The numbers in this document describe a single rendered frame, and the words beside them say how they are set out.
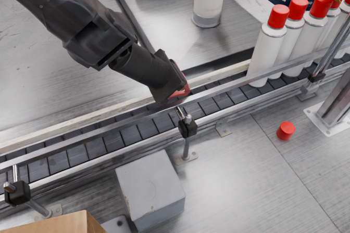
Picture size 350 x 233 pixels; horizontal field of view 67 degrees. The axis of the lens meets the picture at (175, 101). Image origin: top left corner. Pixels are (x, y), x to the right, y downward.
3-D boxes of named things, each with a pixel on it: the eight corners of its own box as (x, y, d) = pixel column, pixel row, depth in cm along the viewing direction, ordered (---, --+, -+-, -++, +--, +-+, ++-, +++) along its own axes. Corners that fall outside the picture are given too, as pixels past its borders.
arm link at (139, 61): (107, 75, 41) (132, 50, 39) (97, 47, 45) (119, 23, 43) (137, 88, 47) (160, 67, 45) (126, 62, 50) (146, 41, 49)
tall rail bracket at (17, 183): (51, 185, 55) (12, 148, 42) (56, 218, 51) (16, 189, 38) (35, 191, 55) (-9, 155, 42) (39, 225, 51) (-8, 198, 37)
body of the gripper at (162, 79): (165, 51, 54) (141, 34, 48) (187, 85, 48) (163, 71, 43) (144, 72, 56) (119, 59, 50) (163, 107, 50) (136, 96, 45)
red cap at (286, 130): (293, 139, 62) (298, 132, 59) (279, 141, 62) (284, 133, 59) (287, 127, 64) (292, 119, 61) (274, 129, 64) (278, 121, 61)
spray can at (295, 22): (274, 64, 70) (303, -9, 54) (284, 77, 67) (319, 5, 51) (256, 68, 69) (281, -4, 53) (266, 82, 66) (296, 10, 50)
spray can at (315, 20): (296, 63, 70) (332, -9, 54) (302, 77, 67) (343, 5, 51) (276, 64, 70) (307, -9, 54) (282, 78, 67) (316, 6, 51)
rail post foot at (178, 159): (194, 148, 61) (194, 146, 60) (199, 157, 59) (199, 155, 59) (171, 156, 59) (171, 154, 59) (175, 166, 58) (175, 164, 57)
